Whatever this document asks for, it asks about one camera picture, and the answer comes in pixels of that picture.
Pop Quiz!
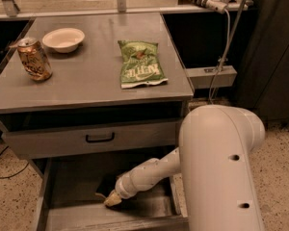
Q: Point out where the grey drawer cabinet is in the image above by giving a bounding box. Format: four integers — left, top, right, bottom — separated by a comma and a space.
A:
0, 13, 197, 231

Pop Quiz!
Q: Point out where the dark cabinet at right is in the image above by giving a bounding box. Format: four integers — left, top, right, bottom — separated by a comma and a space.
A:
232, 0, 289, 123

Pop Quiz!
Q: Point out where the white bowl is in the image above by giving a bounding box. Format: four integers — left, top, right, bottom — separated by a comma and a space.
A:
42, 28, 85, 53

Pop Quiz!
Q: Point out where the black drawer handle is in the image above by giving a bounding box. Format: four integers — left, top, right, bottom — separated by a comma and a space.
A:
85, 132, 115, 143

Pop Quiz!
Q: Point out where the metal frame shelf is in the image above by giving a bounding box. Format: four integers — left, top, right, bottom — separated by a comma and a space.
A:
0, 0, 254, 20

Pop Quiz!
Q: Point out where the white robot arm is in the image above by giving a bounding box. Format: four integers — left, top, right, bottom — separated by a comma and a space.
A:
105, 105, 265, 231

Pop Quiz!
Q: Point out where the white cable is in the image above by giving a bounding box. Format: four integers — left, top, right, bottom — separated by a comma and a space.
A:
207, 8, 232, 105

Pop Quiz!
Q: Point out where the open grey middle drawer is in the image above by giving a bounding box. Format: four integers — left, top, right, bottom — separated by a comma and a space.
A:
33, 146, 189, 231

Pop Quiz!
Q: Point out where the grey top drawer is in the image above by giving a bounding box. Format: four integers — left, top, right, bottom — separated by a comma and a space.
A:
3, 119, 182, 159

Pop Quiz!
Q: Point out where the green chip bag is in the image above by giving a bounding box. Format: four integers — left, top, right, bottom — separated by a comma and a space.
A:
118, 40, 168, 89

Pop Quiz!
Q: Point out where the black floor cable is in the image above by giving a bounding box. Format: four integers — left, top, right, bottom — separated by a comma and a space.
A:
0, 145, 30, 180

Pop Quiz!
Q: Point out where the gold soda can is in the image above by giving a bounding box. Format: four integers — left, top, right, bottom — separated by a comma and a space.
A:
17, 37, 52, 81

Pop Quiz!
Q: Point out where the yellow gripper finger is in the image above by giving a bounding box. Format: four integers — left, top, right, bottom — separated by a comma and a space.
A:
104, 191, 122, 207

